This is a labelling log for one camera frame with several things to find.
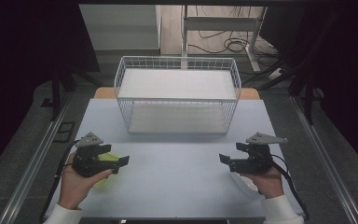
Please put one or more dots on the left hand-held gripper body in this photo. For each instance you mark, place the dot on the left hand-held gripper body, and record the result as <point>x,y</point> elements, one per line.
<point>87,160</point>

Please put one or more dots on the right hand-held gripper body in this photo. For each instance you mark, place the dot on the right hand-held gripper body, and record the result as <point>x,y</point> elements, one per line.
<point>256,157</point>

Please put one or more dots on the yellow-green round object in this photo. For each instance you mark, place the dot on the yellow-green round object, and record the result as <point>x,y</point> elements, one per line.
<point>107,157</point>

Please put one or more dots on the person's right hand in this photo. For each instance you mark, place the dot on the person's right hand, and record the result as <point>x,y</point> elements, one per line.
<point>265,183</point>

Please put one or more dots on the person's left hand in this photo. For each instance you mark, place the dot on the person's left hand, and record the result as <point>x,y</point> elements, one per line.
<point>74,186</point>

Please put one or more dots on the pale blue table cover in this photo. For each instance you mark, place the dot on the pale blue table cover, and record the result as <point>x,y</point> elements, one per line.
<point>174,180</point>

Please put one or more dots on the black metal stand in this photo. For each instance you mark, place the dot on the black metal stand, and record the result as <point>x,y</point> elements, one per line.
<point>307,90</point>
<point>59,87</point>

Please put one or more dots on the white power strip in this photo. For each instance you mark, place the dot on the white power strip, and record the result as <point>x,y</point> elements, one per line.
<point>276,74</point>

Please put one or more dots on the dark curtain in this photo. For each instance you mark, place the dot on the dark curtain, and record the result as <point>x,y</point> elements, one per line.
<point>18,62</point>
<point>345,68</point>

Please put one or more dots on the white cabinet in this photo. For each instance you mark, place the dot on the white cabinet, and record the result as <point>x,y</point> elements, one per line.
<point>121,28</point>

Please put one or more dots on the black floor bracket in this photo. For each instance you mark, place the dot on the black floor bracket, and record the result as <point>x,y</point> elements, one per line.
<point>64,132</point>

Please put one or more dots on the aluminium rail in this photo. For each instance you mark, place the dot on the aluminium rail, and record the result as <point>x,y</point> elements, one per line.
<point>326,158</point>
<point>34,158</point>

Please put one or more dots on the white metal desk frame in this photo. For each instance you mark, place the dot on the white metal desk frame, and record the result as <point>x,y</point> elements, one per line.
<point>220,23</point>

